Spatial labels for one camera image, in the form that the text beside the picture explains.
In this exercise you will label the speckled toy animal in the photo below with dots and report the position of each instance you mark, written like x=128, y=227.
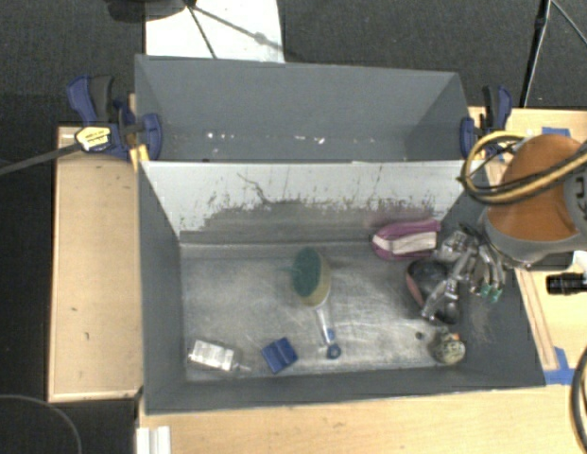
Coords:
x=446, y=348

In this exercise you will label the blue small block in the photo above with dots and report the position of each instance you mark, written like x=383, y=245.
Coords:
x=280, y=355

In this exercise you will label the grey metal bin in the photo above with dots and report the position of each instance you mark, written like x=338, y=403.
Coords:
x=274, y=296

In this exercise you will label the pale wood board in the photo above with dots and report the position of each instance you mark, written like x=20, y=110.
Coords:
x=94, y=263

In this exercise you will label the green and yellow dish brush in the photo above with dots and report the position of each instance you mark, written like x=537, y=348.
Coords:
x=309, y=274

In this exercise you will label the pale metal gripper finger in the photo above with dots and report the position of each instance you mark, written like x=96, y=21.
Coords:
x=435, y=300
x=445, y=303

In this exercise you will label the black cylinder on white bracket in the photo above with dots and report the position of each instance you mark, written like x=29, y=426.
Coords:
x=569, y=282

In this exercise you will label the black oval case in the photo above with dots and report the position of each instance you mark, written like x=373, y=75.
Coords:
x=423, y=277

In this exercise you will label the purple and white sponge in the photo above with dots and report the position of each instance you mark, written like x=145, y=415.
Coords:
x=406, y=241

